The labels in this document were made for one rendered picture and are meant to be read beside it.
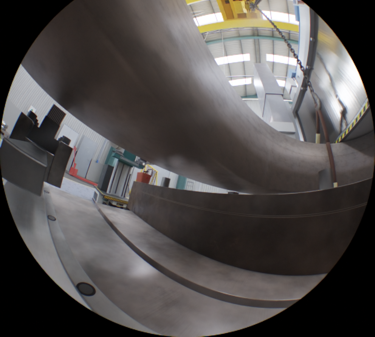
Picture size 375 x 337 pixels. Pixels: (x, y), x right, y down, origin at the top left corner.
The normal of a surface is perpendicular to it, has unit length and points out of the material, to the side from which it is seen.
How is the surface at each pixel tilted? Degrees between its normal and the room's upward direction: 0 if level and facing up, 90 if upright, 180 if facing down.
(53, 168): 90
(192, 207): 90
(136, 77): 135
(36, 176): 90
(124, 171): 90
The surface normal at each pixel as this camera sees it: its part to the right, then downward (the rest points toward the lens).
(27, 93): 0.91, 0.03
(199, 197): -0.68, -0.42
